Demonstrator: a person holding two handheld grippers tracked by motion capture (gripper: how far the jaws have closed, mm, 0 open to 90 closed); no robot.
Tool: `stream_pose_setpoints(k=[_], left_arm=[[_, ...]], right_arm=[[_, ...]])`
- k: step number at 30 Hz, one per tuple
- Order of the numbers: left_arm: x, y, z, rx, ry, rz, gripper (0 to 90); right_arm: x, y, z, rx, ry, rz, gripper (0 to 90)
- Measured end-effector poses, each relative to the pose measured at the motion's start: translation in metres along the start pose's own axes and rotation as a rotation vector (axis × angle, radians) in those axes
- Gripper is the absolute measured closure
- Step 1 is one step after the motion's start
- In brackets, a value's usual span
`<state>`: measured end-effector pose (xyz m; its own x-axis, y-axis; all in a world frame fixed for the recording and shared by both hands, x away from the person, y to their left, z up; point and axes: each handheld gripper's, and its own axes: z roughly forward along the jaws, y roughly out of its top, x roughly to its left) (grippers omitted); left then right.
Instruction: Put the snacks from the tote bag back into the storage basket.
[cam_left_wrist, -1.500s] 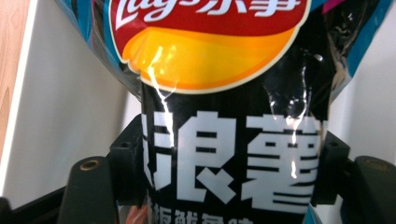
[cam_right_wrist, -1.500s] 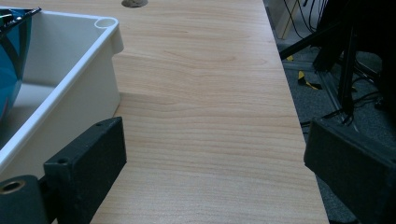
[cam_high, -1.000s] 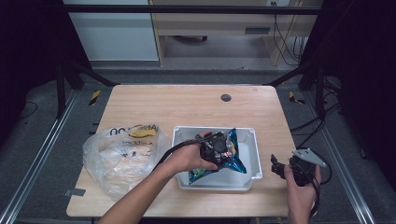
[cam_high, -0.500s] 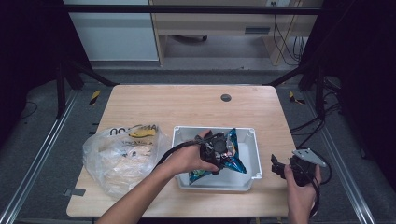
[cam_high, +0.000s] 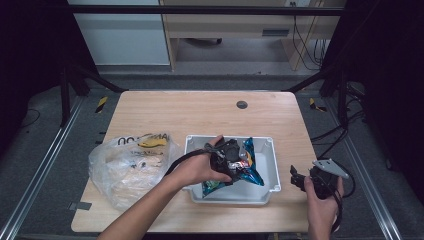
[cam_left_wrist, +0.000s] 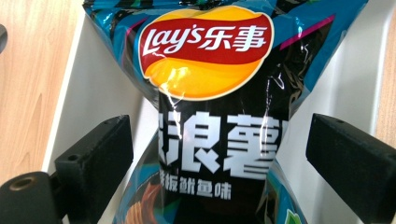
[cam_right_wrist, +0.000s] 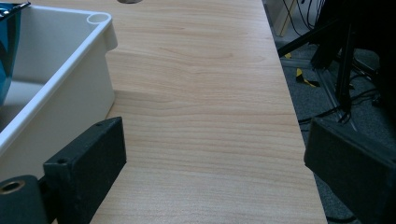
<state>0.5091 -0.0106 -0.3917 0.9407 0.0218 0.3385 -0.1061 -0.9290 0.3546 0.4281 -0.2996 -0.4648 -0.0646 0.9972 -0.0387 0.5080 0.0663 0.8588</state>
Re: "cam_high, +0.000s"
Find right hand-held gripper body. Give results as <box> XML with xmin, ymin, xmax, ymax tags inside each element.
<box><xmin>308</xmin><ymin>157</ymin><xmax>350</xmax><ymax>201</ymax></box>

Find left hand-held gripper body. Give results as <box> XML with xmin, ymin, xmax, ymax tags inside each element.
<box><xmin>208</xmin><ymin>137</ymin><xmax>250</xmax><ymax>184</ymax></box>

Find white plastic bin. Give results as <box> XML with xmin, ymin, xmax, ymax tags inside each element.
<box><xmin>181</xmin><ymin>134</ymin><xmax>282</xmax><ymax>206</ymax></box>

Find blue chip bag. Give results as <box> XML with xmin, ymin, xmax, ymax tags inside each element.
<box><xmin>201</xmin><ymin>135</ymin><xmax>266</xmax><ymax>199</ymax></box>

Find clear plastic bag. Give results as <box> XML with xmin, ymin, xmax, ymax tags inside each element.
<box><xmin>87</xmin><ymin>131</ymin><xmax>183</xmax><ymax>212</ymax></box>

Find person's right hand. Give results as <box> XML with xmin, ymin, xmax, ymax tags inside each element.
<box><xmin>303</xmin><ymin>175</ymin><xmax>345</xmax><ymax>234</ymax></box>

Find person's left hand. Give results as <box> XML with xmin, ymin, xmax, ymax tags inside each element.
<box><xmin>169</xmin><ymin>134</ymin><xmax>234</xmax><ymax>190</ymax></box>

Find yellow black tape strip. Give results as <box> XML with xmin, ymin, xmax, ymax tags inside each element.
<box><xmin>308</xmin><ymin>97</ymin><xmax>328</xmax><ymax>113</ymax></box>
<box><xmin>94</xmin><ymin>95</ymin><xmax>110</xmax><ymax>115</ymax></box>

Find black curtain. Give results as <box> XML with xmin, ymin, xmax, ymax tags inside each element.
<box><xmin>321</xmin><ymin>0</ymin><xmax>424</xmax><ymax>196</ymax></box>
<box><xmin>0</xmin><ymin>0</ymin><xmax>101</xmax><ymax>158</ymax></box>

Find light wooden desk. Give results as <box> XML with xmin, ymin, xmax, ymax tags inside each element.
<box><xmin>159</xmin><ymin>0</ymin><xmax>347</xmax><ymax>72</ymax></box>

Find grey tape piece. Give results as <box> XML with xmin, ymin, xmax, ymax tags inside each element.
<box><xmin>67</xmin><ymin>201</ymin><xmax>93</xmax><ymax>212</ymax></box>

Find white cabinet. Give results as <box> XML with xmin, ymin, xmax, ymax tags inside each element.
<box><xmin>67</xmin><ymin>0</ymin><xmax>171</xmax><ymax>67</ymax></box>

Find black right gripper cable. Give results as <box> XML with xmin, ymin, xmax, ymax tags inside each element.
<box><xmin>328</xmin><ymin>157</ymin><xmax>357</xmax><ymax>235</ymax></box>

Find aluminium floor rail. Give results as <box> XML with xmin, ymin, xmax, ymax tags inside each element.
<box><xmin>323</xmin><ymin>96</ymin><xmax>405</xmax><ymax>240</ymax></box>
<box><xmin>0</xmin><ymin>95</ymin><xmax>85</xmax><ymax>240</ymax></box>

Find black floor cables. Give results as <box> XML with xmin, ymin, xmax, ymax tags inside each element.
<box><xmin>309</xmin><ymin>81</ymin><xmax>368</xmax><ymax>162</ymax></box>

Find black frame strut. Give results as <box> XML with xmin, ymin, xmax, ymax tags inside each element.
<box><xmin>59</xmin><ymin>62</ymin><xmax>130</xmax><ymax>128</ymax></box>
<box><xmin>282</xmin><ymin>62</ymin><xmax>350</xmax><ymax>129</ymax></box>

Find black hanging desk cables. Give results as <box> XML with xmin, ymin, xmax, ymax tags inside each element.
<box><xmin>290</xmin><ymin>1</ymin><xmax>331</xmax><ymax>72</ymax></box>

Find black horizontal frame bar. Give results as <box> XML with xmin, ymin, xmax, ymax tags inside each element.
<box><xmin>70</xmin><ymin>4</ymin><xmax>345</xmax><ymax>17</ymax></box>

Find thin black floor cable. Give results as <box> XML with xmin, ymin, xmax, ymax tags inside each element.
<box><xmin>17</xmin><ymin>107</ymin><xmax>42</xmax><ymax>130</ymax></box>

